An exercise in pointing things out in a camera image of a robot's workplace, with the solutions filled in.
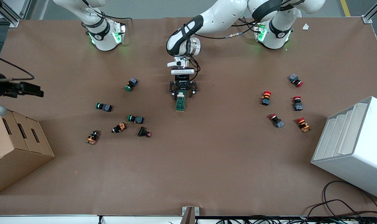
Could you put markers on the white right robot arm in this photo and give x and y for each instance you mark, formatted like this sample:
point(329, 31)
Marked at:
point(103, 37)

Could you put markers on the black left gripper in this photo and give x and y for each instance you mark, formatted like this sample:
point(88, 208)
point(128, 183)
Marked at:
point(183, 83)

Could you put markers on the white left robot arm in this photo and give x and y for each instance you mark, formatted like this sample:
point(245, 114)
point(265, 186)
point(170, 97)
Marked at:
point(222, 15)

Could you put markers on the brown cardboard box with slots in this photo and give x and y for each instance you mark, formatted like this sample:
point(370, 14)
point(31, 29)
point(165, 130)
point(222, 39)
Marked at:
point(11, 149)

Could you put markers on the green push button blue block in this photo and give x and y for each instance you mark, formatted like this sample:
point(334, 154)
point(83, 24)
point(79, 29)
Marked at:
point(103, 106)
point(132, 84)
point(135, 118)

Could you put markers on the red emergency button orange block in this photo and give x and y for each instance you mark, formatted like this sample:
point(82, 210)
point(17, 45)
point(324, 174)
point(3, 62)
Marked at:
point(303, 124)

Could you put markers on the white table edge rail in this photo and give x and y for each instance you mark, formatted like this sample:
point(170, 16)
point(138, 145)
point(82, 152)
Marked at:
point(45, 219)

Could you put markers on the white stepped storage rack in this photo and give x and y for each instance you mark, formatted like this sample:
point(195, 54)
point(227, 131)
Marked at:
point(356, 146)

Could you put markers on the red emergency button blue block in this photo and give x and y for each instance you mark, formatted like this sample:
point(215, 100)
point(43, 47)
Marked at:
point(297, 104)
point(276, 120)
point(296, 80)

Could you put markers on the white paper scrap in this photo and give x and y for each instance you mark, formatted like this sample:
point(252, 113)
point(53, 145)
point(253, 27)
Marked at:
point(305, 26)

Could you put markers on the red emergency button black block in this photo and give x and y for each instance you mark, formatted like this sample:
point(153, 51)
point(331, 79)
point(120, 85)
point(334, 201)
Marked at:
point(266, 98)

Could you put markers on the grey metal table bracket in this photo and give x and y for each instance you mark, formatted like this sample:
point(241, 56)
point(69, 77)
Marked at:
point(190, 214)

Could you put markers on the aluminium frame profile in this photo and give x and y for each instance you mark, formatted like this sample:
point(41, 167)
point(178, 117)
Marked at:
point(11, 15)
point(375, 12)

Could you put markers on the black push button red tip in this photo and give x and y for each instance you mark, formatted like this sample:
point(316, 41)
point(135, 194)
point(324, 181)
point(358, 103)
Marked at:
point(144, 132)

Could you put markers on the brown paper table cover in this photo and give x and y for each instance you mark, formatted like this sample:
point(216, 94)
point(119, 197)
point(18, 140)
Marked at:
point(188, 161)

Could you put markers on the black selector switch orange block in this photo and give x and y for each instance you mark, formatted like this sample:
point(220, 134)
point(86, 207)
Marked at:
point(119, 128)
point(93, 137)

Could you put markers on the green load switch white lever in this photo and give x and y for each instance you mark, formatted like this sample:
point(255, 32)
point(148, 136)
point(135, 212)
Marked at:
point(180, 105)

